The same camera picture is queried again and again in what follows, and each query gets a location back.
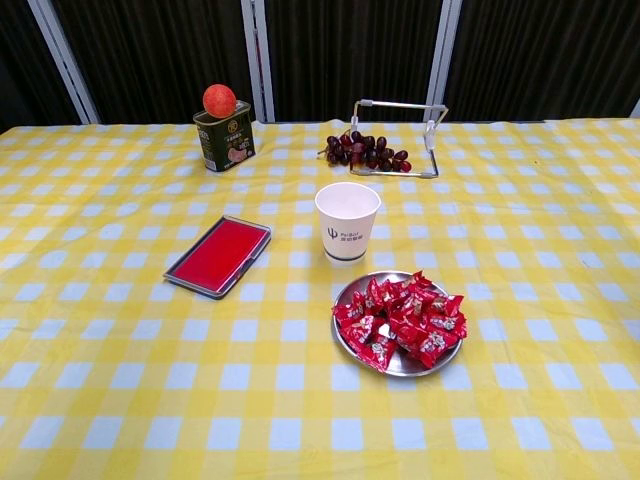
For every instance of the red candy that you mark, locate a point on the red candy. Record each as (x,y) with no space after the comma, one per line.
(376,296)
(450,325)
(350,312)
(445,302)
(381,347)
(407,306)
(406,337)
(364,330)
(436,347)
(414,282)

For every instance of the white paper cup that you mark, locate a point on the white paper cup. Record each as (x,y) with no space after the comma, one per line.
(347,240)

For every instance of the silver metal plate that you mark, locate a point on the silver metal plate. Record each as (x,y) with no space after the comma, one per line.
(348,291)

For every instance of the dark red grape bunch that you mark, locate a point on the dark red grape bunch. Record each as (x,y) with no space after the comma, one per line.
(360,150)

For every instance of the red ink pad case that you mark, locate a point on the red ink pad case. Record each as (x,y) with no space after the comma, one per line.
(220,255)

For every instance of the dark green tin can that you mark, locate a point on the dark green tin can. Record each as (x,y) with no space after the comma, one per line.
(225,145)

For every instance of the orange red round fruit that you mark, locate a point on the orange red round fruit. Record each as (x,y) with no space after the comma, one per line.
(219,101)

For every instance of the yellow white checked tablecloth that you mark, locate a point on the yellow white checked tablecloth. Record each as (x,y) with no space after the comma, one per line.
(150,375)

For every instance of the black pleated curtain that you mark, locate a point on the black pleated curtain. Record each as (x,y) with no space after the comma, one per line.
(150,50)

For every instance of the white metal frame post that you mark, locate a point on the white metal frame post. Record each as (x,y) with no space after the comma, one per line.
(636,110)
(62,55)
(445,50)
(266,100)

